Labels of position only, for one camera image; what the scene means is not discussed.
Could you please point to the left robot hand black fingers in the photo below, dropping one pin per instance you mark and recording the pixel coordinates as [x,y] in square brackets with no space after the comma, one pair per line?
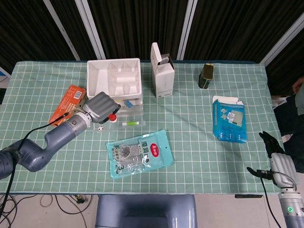
[102,107]

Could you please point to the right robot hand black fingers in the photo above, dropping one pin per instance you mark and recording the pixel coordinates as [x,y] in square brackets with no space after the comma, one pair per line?
[283,166]

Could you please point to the clear plastic box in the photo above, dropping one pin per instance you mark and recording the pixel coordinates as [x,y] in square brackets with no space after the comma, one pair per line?
[135,117]

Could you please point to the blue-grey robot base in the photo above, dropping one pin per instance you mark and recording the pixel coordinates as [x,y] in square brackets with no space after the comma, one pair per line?
[145,211]

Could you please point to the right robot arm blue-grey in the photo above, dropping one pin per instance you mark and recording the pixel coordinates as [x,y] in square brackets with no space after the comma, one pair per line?
[292,209]

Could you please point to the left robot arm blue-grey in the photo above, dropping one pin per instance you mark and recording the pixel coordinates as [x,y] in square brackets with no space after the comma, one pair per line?
[52,140]

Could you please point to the white plastic drawer organizer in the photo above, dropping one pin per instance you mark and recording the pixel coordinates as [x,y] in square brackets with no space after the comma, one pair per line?
[114,78]

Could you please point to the red and white toy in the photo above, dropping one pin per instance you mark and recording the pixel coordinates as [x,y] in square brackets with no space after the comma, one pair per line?
[113,118]

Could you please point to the blue binder clip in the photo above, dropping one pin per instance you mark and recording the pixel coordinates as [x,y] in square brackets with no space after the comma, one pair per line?
[128,104]

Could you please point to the orange snack carton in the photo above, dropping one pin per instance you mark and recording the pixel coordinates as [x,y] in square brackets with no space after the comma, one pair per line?
[69,102]

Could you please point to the green glue stick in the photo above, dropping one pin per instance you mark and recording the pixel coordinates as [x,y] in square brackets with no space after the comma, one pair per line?
[131,123]

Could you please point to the person in dark clothes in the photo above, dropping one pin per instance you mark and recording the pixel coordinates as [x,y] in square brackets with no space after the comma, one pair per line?
[289,118]

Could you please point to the tall white carton box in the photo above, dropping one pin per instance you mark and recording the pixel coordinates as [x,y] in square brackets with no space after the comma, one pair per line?
[164,80]

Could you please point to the blue cardboard box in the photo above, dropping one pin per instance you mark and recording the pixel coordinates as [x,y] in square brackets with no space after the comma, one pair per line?
[229,123]

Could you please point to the teal cleaning cloth package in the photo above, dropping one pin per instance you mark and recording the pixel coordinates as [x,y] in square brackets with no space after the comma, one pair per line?
[152,156]

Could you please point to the green checkered tablecloth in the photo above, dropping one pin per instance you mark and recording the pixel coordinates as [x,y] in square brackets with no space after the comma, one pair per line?
[194,154]

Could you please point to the dark green tin can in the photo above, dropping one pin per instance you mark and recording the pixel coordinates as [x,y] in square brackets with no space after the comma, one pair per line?
[205,76]

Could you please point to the white frame post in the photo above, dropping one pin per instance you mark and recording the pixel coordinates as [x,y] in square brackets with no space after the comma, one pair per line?
[282,40]
[61,31]
[187,28]
[92,31]

